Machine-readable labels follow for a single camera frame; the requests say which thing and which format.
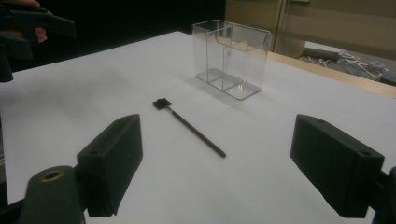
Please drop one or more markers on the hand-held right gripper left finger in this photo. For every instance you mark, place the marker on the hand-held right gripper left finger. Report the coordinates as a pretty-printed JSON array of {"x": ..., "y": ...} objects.
[{"x": 109, "y": 161}]

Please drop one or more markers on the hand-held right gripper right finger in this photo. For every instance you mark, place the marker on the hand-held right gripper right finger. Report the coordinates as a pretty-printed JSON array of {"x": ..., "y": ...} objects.
[{"x": 336, "y": 165}]

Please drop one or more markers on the white table sheet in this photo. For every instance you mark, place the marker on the white table sheet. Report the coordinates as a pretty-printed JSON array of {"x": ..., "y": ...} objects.
[{"x": 93, "y": 93}]

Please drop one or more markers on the black makeup brush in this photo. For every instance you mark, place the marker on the black makeup brush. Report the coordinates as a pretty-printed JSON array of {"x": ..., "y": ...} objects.
[{"x": 193, "y": 128}]

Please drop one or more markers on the beige office desk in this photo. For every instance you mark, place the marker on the beige office desk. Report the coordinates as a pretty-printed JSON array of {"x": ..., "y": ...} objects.
[{"x": 342, "y": 28}]

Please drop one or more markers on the clear acrylic organizer box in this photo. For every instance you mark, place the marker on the clear acrylic organizer box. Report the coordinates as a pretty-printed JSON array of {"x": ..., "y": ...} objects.
[{"x": 239, "y": 90}]

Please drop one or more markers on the black curtain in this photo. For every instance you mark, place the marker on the black curtain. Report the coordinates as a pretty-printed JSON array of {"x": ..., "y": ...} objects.
[{"x": 124, "y": 18}]

